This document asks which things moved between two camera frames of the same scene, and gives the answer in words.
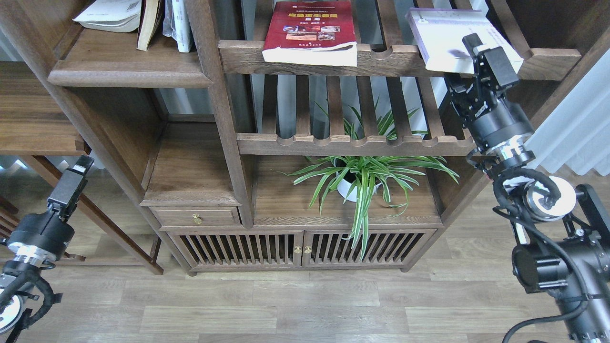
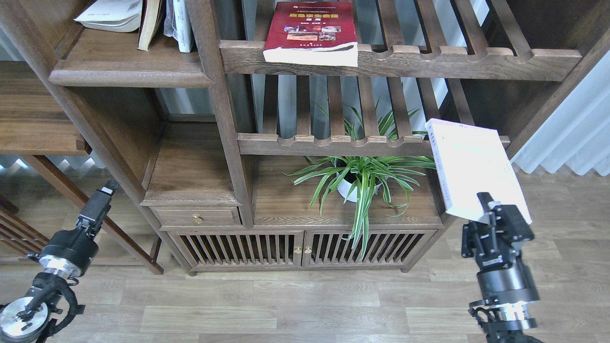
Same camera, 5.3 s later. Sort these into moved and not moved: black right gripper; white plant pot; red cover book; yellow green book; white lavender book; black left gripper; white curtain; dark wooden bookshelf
Moved: white lavender book; black right gripper; black left gripper
Not moved: red cover book; yellow green book; white curtain; white plant pot; dark wooden bookshelf
